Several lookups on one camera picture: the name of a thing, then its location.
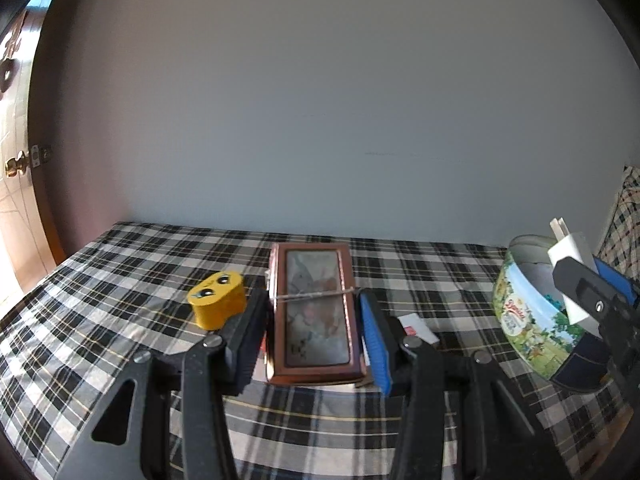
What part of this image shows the beige plaid cloth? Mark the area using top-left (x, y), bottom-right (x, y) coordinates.
top-left (597, 165), bottom-right (640, 281)

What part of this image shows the small white box red label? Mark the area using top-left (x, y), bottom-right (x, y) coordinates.
top-left (397, 313), bottom-right (441, 346)

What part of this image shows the black white plaid bedsheet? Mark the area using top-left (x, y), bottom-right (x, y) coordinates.
top-left (0, 221), bottom-right (640, 480)

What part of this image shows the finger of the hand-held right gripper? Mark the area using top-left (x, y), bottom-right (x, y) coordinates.
top-left (552, 256), bottom-right (640, 411)
top-left (594, 255), bottom-right (640, 311)

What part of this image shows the wooden box with picture lid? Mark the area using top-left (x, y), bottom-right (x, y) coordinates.
top-left (265, 242), bottom-right (368, 387)

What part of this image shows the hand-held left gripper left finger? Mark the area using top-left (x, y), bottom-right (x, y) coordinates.
top-left (55, 287), bottom-right (271, 480)

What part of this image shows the wooden door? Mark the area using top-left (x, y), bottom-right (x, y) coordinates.
top-left (0, 0), bottom-right (68, 306)

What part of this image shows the white phone charger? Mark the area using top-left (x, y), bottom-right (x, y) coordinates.
top-left (547, 217), bottom-right (598, 336)

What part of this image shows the brass door knob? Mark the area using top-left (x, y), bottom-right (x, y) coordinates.
top-left (4, 150), bottom-right (30, 178)

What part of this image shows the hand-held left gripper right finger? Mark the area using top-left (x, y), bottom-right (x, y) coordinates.
top-left (357, 289), bottom-right (571, 480)

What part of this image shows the round metal cookie tin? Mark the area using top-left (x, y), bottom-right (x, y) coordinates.
top-left (492, 234), bottom-right (631, 393)

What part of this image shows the yellow container with eyes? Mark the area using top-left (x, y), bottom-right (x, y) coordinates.
top-left (187, 271), bottom-right (247, 331)

